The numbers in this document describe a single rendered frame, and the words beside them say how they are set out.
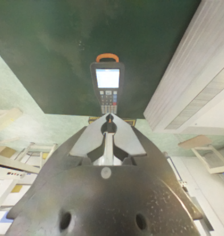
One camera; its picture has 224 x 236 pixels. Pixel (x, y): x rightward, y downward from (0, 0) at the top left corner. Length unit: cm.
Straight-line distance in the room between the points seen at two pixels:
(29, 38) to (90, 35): 14
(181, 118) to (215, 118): 10
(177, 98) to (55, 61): 32
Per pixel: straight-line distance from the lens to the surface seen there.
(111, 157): 107
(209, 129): 39
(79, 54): 25
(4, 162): 210
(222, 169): 317
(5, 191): 246
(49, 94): 35
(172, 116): 24
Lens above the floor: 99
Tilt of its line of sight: 46 degrees down
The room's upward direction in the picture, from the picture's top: 180 degrees counter-clockwise
